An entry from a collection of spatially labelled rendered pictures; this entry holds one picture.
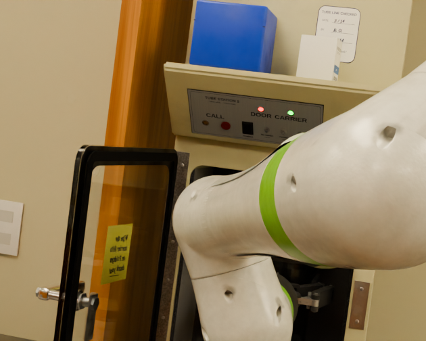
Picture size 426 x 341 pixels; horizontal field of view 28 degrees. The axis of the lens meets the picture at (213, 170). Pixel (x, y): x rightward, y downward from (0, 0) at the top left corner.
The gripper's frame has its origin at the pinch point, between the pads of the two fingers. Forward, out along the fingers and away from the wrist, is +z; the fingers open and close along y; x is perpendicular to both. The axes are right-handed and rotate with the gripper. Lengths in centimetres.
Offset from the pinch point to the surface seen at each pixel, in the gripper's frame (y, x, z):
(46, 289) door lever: 24.5, -0.7, -38.0
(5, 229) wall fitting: 64, 5, 32
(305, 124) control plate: -1.9, -24.9, -16.8
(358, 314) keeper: -12.4, 1.4, -10.5
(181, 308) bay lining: 14.5, 5.8, -7.4
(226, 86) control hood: 9.2, -28.7, -20.5
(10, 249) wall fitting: 62, 9, 32
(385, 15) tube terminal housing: -10.3, -41.9, -10.2
